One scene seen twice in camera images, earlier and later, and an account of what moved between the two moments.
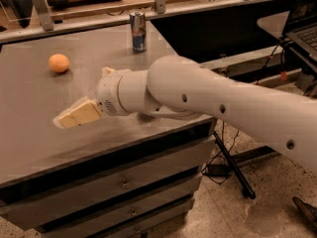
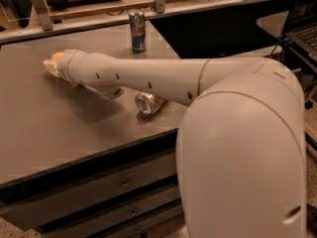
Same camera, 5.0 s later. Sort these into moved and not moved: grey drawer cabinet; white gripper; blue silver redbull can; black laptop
Moved: white gripper
Not moved: black laptop; blue silver redbull can; grey drawer cabinet
